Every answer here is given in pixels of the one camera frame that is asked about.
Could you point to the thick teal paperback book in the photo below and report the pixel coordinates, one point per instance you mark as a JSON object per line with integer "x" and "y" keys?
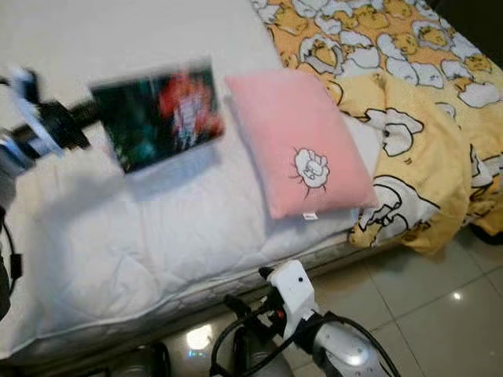
{"x": 149, "y": 118}

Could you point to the pink embroidered pillow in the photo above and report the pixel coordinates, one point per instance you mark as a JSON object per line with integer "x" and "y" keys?
{"x": 291, "y": 141}

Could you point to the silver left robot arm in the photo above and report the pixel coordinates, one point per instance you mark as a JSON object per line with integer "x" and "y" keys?
{"x": 16, "y": 157}

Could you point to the white quilted mattress pad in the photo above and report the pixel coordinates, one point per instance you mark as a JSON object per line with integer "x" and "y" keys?
{"x": 173, "y": 236}

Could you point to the grey quilted mattress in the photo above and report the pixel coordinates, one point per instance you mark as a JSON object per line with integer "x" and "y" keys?
{"x": 63, "y": 353}

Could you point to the yellow cartoon print duvet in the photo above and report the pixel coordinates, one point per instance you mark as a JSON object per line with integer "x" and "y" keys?
{"x": 424, "y": 173}

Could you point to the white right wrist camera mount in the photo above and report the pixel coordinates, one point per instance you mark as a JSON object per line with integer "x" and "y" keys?
{"x": 291, "y": 287}

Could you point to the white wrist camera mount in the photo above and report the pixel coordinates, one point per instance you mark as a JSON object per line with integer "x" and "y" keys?
{"x": 39, "y": 118}
{"x": 291, "y": 287}

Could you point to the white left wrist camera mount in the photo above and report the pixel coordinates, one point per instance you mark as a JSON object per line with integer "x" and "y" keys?
{"x": 39, "y": 118}

